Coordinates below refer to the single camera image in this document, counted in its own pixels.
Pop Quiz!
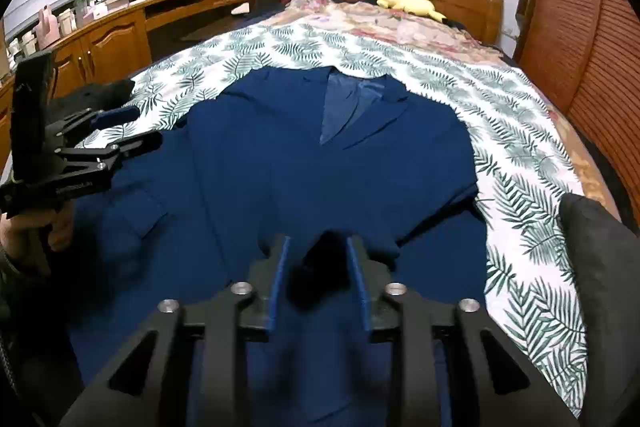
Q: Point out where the pink jug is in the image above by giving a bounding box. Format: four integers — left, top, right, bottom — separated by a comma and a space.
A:
37, 5, 61, 50

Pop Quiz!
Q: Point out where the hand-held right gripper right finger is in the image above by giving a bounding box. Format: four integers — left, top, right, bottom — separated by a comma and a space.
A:
346, 234, 583, 427

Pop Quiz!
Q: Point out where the floral blanket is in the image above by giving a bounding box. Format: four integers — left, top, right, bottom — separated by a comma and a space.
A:
260, 0, 623, 223

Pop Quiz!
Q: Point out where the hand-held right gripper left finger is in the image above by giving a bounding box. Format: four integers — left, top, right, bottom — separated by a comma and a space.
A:
57, 234, 293, 427

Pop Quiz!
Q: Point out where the person's left hand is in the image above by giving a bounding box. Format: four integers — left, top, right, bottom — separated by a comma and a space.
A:
0, 201, 76, 275

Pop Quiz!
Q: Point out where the dark grey folded cloth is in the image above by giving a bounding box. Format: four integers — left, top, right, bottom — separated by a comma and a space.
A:
557, 193, 640, 427

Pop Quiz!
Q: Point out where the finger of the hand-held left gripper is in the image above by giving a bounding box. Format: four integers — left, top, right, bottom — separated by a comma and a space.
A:
47, 106, 141, 140
55, 132, 163, 170

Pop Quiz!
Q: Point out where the wooden desk cabinet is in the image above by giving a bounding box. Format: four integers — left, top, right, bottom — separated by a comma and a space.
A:
0, 0, 253, 178

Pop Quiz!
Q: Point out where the black folded cloth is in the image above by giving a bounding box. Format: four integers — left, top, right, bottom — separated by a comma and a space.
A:
47, 79, 136, 128

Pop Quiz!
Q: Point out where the navy blue suit jacket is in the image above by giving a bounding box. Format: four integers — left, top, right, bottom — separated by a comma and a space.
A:
67, 66, 488, 427

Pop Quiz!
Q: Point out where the wooden louvred wardrobe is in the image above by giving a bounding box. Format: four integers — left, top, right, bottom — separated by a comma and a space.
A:
512, 0, 640, 228

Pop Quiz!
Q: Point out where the leaf print bedsheet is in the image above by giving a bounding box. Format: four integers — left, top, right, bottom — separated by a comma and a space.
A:
80, 19, 588, 418

